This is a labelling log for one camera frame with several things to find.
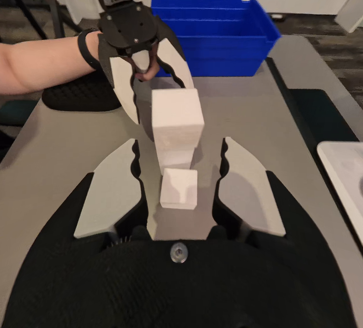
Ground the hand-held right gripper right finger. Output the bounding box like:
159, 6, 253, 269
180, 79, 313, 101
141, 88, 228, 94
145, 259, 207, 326
212, 137, 286, 242

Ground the person's left hand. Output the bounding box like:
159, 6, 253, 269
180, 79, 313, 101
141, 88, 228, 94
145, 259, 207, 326
135, 58, 161, 82

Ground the white hard foam cube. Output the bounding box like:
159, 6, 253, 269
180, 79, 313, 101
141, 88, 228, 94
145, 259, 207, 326
152, 88, 205, 147
155, 142, 199, 176
160, 168, 198, 210

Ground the black padded wrist rest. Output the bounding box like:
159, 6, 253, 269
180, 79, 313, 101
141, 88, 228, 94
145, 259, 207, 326
42, 74, 122, 112

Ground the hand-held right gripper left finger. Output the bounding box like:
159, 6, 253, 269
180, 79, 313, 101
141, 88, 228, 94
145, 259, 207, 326
74, 138, 148, 242

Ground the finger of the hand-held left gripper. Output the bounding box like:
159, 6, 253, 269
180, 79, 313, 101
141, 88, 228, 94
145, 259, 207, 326
154, 16, 195, 89
109, 56, 141, 125

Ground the person's left forearm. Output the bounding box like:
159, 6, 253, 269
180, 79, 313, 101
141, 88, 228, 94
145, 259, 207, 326
0, 33, 95, 95

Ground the blue plastic bin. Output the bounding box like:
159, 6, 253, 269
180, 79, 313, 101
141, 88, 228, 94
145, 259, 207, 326
151, 0, 282, 77

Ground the black wrist watch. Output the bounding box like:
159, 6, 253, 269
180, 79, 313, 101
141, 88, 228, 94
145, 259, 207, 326
77, 28, 102, 71

